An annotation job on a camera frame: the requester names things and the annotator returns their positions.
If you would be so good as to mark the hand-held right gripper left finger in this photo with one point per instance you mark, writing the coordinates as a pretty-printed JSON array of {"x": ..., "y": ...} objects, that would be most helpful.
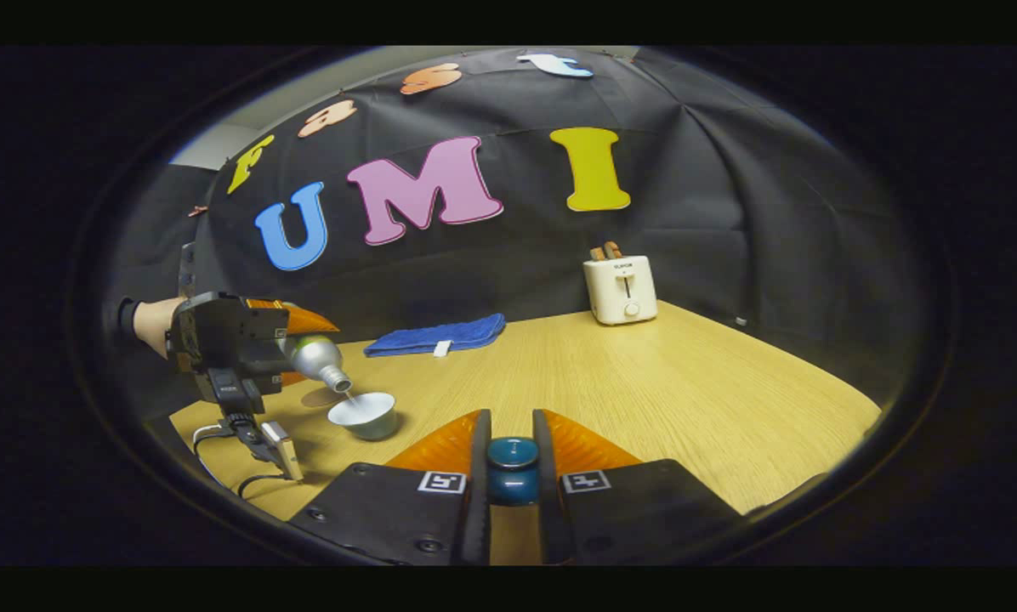
[{"x": 477, "y": 510}]

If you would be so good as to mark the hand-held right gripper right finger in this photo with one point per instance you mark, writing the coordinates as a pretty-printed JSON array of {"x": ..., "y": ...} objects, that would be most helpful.
[{"x": 547, "y": 510}]

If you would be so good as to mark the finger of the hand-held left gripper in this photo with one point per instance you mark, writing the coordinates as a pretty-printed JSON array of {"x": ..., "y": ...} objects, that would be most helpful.
[
  {"x": 309, "y": 321},
  {"x": 292, "y": 379}
]

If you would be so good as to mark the silver green water bottle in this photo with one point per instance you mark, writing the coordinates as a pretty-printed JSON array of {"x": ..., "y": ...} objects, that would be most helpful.
[{"x": 313, "y": 357}]

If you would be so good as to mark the teal white teacup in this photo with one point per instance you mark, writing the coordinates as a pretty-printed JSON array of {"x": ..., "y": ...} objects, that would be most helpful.
[{"x": 368, "y": 418}]

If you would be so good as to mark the blue towel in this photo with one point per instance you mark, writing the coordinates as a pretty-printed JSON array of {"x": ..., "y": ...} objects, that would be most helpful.
[{"x": 436, "y": 336}]

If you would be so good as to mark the black backdrop cloth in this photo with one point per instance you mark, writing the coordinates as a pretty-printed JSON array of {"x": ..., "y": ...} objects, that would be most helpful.
[{"x": 517, "y": 246}]

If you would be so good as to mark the white toaster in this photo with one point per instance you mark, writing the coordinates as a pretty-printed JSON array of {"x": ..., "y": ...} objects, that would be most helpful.
[{"x": 619, "y": 293}]

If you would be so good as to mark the toast slice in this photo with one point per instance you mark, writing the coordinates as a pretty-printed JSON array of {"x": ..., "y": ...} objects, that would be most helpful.
[{"x": 606, "y": 252}]

